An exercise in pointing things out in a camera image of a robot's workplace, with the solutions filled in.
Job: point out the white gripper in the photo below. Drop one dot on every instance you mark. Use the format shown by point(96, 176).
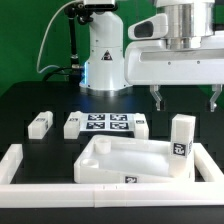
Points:
point(151, 63)

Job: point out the white desk tabletop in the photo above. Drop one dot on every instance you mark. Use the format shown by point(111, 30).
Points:
point(112, 159)

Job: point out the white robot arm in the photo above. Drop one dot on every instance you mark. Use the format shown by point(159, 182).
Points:
point(179, 45)

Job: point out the marker tag sheet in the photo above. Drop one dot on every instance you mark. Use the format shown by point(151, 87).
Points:
point(114, 122)

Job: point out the white U-shaped obstacle frame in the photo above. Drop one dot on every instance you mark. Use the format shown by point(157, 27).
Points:
point(208, 192)

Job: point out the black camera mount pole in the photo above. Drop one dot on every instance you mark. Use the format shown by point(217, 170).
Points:
point(76, 12)

